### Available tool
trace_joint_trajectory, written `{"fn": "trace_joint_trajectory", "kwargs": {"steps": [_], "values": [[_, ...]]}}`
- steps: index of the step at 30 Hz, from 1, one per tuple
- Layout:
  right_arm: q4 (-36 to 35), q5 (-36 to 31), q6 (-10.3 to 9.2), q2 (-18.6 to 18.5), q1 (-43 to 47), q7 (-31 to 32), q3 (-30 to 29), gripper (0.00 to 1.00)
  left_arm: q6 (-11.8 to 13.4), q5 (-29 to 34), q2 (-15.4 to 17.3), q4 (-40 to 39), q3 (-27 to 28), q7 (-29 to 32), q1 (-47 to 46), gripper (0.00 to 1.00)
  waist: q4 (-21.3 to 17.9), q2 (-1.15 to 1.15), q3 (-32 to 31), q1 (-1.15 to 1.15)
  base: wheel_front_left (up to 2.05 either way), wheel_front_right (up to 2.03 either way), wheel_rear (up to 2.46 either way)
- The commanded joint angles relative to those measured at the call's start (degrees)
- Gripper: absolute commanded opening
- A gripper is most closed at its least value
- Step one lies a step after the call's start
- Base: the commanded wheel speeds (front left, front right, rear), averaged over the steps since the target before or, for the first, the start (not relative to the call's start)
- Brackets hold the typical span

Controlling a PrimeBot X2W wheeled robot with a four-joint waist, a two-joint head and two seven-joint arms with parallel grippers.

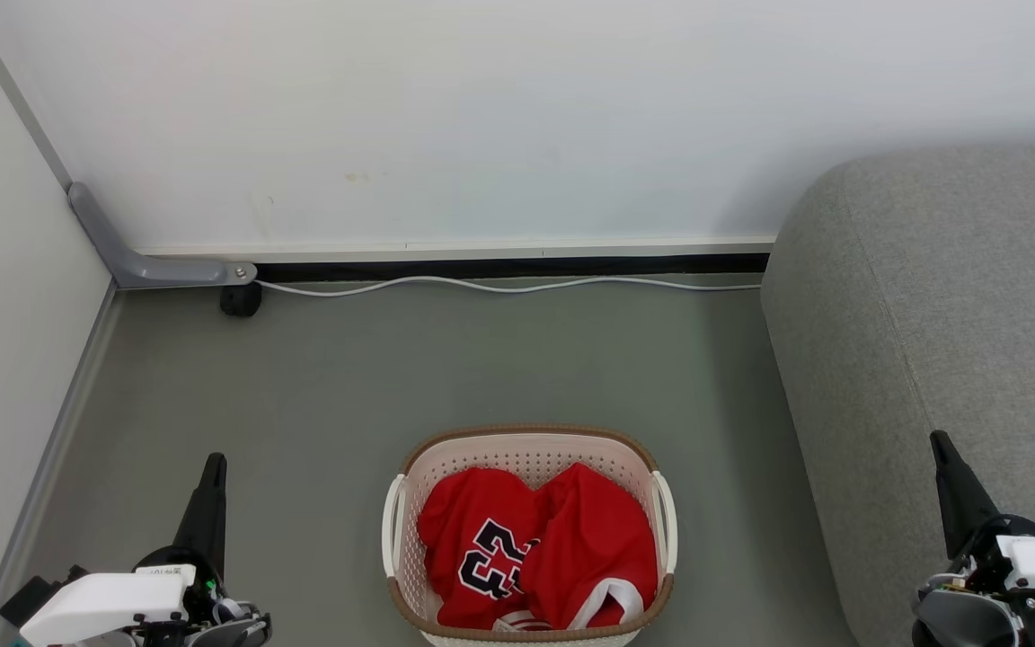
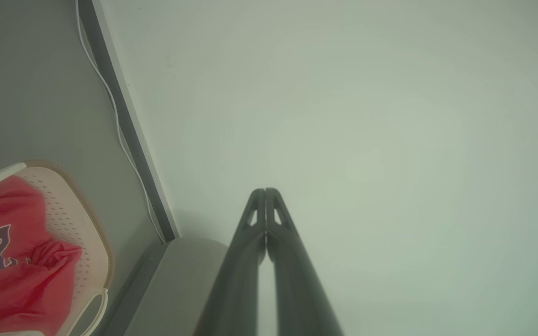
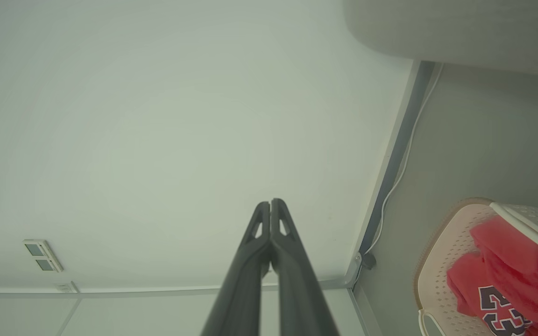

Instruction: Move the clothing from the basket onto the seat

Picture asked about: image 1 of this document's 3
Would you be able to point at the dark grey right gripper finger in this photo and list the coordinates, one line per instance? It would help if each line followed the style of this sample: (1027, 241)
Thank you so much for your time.
(958, 494)

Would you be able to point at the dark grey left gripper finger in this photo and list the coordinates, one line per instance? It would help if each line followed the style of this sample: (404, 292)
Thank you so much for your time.
(210, 512)

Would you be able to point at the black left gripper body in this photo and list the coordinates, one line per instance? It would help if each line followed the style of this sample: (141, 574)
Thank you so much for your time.
(183, 562)

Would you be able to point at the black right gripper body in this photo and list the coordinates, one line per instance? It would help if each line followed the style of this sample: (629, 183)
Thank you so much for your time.
(1016, 526)

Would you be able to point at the red jersey with black number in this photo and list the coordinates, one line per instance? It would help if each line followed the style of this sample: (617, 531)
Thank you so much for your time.
(589, 539)

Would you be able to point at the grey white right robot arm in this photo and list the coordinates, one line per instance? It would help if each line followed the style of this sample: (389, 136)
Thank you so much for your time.
(962, 620)

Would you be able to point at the grey fabric sofa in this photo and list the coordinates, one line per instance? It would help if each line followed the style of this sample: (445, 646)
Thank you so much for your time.
(949, 314)

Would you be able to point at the black caster wheel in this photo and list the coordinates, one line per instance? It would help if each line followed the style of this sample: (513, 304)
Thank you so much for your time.
(241, 300)

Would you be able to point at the grey metal partition foot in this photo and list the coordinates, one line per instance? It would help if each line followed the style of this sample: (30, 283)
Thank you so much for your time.
(140, 268)

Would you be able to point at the cream perforated laundry basket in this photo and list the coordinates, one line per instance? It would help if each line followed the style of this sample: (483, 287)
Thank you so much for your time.
(531, 449)

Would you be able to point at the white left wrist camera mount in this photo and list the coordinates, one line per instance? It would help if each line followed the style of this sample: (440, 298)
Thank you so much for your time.
(104, 604)

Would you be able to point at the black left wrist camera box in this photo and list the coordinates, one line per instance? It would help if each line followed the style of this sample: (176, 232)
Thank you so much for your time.
(28, 600)

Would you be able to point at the grey wall skirting strip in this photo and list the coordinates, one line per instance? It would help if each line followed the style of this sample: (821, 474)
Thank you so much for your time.
(50, 449)

